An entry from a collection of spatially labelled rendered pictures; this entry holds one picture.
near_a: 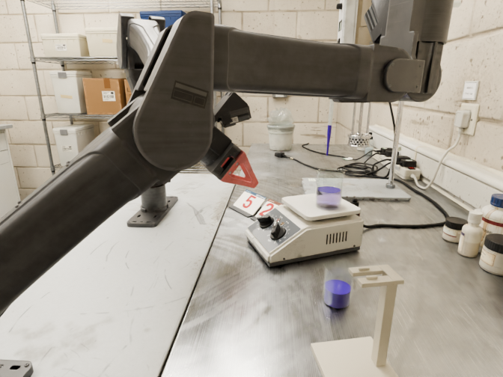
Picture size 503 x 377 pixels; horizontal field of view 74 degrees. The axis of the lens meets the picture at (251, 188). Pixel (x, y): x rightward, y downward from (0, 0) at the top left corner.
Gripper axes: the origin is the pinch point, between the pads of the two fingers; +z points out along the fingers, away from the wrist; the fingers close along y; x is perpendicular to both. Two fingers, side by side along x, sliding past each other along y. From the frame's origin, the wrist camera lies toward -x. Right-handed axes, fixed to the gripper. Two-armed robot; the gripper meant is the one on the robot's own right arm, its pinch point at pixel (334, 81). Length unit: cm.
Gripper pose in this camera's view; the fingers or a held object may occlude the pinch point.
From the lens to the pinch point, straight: 63.2
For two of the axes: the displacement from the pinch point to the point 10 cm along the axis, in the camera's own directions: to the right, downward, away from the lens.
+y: -9.4, 0.8, -3.3
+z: -3.4, -2.7, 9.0
